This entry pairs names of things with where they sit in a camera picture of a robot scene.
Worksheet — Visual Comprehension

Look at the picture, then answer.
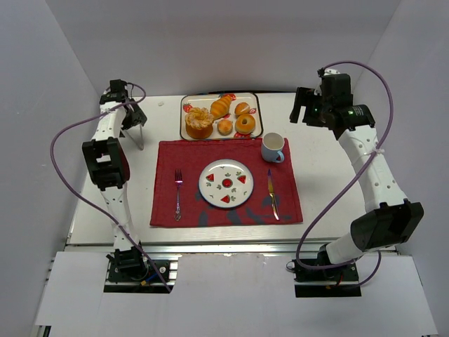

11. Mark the croissant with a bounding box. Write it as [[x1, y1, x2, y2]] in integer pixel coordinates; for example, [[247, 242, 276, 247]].
[[210, 95, 232, 120]]

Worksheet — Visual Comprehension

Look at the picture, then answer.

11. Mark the white watermelon pattern plate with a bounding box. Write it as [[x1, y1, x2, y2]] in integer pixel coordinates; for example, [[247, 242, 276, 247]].
[[198, 159, 255, 209]]

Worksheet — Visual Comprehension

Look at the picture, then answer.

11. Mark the small cream filled bun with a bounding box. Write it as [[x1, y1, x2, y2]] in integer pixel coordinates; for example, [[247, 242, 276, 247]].
[[234, 102, 250, 116]]

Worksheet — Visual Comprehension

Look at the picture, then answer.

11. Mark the orange bundt cake bread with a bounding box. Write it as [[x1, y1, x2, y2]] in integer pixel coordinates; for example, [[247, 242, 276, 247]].
[[185, 107, 214, 140]]

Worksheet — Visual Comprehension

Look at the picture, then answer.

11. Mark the strawberry pattern serving tray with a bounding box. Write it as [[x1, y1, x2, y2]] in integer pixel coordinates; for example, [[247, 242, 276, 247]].
[[180, 93, 264, 140]]

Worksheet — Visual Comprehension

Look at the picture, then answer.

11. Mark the light blue mug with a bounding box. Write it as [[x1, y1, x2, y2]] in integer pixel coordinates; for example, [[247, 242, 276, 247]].
[[261, 133, 285, 164]]

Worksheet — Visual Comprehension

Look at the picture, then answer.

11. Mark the small round muffin bun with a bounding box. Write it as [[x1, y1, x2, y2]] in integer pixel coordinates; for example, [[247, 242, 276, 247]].
[[217, 119, 234, 136]]

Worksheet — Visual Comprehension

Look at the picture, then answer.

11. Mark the purple cable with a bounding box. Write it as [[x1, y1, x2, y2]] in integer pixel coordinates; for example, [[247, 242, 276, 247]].
[[49, 82, 173, 293], [295, 60, 394, 289]]

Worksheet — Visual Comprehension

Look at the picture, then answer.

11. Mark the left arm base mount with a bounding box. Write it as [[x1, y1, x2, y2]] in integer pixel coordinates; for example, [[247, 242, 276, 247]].
[[103, 247, 176, 294]]

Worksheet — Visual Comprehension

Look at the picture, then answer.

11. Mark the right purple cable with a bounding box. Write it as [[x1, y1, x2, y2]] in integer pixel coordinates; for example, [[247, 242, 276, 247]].
[[295, 60, 394, 289]]

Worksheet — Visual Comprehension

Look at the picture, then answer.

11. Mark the red cloth placemat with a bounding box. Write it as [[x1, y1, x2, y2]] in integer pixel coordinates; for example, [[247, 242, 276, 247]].
[[150, 138, 303, 228]]

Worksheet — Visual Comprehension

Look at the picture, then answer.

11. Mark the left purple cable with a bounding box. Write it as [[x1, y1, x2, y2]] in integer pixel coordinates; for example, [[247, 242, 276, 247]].
[[49, 82, 173, 293]]

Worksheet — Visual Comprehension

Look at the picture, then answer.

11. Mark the iridescent table knife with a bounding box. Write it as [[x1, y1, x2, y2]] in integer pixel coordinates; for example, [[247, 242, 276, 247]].
[[267, 169, 280, 221]]

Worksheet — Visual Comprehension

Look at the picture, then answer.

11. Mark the glazed donut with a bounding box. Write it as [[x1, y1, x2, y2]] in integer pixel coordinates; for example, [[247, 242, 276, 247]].
[[235, 114, 255, 135]]

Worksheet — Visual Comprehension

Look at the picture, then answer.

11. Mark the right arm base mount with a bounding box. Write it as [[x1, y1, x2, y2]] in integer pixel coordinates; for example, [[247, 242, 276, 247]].
[[286, 260, 362, 298]]

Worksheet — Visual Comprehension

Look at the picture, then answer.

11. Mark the silver fork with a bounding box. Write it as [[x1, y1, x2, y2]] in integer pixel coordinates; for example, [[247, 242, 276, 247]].
[[174, 168, 183, 221]]

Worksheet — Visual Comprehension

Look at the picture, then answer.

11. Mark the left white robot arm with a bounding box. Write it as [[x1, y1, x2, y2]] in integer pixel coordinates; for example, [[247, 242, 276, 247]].
[[81, 79, 147, 261]]

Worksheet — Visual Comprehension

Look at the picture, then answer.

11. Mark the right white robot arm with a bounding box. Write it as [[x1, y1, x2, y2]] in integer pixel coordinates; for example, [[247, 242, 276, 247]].
[[293, 66, 424, 271]]

